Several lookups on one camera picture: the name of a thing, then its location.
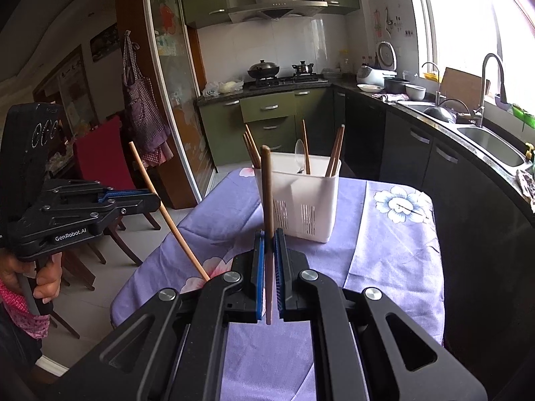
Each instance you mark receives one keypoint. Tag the purple floral tablecloth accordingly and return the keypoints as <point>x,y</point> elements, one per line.
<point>376,250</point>

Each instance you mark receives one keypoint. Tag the steel sink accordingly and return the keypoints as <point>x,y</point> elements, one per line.
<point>489,144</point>

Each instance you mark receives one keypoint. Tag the brown cutting board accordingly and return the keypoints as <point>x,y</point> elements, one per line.
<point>459,85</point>

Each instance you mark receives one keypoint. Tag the black gas stove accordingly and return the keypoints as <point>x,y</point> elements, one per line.
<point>284,80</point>

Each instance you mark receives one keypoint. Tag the black wok with lid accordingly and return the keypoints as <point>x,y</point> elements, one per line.
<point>263,69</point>

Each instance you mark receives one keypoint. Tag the metal spoon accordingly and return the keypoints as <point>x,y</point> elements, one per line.
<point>299,150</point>

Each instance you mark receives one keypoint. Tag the white rice cooker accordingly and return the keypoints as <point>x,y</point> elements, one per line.
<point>386,56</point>

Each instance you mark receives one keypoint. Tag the green plastic container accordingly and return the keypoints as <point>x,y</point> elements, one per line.
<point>524,115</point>

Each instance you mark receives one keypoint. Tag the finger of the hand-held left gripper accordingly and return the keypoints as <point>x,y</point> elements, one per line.
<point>138,206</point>
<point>125,195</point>

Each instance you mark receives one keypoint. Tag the patterned rag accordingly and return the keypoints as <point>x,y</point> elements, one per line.
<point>527,188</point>

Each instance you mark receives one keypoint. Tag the white bowl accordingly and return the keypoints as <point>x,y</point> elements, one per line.
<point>415,92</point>

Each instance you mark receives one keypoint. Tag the person's left hand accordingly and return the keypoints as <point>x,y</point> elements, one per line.
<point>48,284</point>

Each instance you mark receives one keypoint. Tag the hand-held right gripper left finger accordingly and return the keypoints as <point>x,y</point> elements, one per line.
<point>259,280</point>

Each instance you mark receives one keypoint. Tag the wall poster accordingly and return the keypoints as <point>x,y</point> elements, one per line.
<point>104,41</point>

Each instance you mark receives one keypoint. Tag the steel cooking pot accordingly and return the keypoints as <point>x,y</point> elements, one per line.
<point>303,69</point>

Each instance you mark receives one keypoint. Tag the black base cabinets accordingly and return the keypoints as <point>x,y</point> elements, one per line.
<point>480,238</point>

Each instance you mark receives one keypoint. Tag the green base cabinet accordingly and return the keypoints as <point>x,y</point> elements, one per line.
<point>267,106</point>

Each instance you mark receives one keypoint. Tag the red chair cover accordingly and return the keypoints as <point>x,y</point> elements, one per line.
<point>104,154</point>

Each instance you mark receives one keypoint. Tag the white plastic bag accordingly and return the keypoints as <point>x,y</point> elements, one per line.
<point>225,87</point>

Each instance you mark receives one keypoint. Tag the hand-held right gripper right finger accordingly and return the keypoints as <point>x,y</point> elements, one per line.
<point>281,280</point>

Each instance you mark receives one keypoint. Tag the blue plastic bowl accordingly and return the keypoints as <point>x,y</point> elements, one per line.
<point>501,102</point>

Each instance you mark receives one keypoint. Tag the yellow plastic item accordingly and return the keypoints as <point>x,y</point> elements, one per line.
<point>432,76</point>

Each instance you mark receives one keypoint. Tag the person's left forearm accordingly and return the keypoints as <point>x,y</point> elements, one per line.
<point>25,321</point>

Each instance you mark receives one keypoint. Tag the checkered apron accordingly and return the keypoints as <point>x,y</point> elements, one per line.
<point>144,108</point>

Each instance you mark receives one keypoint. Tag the crumpled dish cloth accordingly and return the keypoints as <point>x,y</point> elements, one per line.
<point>388,97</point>

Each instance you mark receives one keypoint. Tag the small yellow tap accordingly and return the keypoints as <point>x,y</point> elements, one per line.
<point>530,151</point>

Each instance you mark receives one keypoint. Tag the wooden chopstick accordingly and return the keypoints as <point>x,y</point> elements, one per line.
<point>340,144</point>
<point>266,200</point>
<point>249,152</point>
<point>305,146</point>
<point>333,154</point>
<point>184,242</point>
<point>253,146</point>

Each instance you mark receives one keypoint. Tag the wooden chair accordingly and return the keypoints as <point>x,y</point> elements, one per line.
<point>125,242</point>

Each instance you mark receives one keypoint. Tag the sliding glass door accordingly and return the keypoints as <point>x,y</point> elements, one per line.
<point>175,71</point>

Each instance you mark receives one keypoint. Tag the dark domed lid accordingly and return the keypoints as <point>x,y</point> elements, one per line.
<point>439,113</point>

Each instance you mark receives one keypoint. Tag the tall steel faucet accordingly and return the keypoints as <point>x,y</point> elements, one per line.
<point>485,92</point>

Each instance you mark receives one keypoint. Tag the white plate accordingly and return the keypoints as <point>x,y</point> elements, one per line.
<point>370,88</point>

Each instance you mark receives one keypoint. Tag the white plastic utensil holder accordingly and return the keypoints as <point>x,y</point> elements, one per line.
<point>309,200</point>

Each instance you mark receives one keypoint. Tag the dark cooking pot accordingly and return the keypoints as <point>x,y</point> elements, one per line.
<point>395,85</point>

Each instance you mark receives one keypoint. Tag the small steel faucet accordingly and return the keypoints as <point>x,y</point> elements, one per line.
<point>437,87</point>

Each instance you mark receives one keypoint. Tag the kitchen window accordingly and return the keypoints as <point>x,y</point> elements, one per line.
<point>468,16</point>

